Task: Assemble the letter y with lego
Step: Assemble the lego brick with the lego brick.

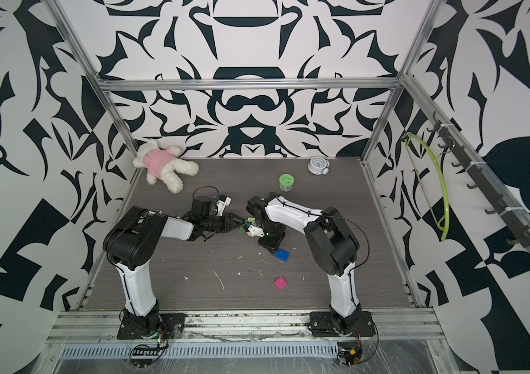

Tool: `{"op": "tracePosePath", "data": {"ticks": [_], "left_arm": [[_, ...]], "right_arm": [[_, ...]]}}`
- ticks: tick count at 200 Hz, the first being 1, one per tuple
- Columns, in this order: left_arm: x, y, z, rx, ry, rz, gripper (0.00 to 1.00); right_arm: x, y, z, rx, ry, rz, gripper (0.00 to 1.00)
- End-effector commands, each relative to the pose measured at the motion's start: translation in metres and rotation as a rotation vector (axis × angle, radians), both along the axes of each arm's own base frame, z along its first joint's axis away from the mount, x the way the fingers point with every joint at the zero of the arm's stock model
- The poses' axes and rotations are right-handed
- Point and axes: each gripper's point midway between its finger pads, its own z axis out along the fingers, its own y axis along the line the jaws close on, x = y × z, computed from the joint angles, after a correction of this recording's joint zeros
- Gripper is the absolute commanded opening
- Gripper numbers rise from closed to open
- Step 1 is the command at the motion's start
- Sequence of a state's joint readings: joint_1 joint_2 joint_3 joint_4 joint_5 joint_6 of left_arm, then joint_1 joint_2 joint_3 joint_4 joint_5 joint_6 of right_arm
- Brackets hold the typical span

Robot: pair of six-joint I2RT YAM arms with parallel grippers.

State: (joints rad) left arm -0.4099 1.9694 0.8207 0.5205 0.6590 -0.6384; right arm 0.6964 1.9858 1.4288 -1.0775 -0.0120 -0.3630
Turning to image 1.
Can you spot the small yellow connector box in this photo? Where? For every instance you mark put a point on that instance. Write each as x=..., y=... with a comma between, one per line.
x=349, y=356

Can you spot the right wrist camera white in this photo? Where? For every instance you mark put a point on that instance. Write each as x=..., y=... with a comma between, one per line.
x=255, y=230

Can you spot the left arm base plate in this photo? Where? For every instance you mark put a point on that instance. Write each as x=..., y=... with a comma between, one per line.
x=162, y=325

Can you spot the aluminium front rail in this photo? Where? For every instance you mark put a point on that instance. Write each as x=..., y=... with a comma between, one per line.
x=101, y=327

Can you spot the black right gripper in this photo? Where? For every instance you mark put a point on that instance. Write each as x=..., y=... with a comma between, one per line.
x=269, y=245

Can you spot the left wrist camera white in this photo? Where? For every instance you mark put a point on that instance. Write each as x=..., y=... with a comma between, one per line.
x=222, y=202

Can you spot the green hoop tube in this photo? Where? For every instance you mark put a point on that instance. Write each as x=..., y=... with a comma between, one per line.
x=442, y=223

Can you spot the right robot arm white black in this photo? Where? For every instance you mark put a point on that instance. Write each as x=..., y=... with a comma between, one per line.
x=331, y=241

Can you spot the white plush toy pink shirt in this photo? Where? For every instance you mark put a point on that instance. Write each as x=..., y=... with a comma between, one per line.
x=164, y=164

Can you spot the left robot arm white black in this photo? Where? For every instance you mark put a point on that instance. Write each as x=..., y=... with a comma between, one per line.
x=131, y=243

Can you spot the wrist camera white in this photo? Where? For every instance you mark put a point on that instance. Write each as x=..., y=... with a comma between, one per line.
x=255, y=230
x=222, y=202

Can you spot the pink lego brick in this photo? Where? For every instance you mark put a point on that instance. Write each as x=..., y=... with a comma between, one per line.
x=280, y=283

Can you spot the black hook rack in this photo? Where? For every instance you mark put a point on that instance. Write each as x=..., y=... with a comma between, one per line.
x=484, y=180

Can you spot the blue lego brick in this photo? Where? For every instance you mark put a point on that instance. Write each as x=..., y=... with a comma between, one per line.
x=282, y=255

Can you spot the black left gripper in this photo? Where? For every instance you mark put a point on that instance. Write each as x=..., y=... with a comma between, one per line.
x=227, y=222

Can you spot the green lidded jar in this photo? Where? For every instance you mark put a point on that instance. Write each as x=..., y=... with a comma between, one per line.
x=286, y=183

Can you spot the small white alarm clock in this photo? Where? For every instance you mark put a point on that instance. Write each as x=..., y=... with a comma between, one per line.
x=319, y=166

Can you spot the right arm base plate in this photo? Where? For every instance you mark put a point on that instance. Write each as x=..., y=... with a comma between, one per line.
x=332, y=325

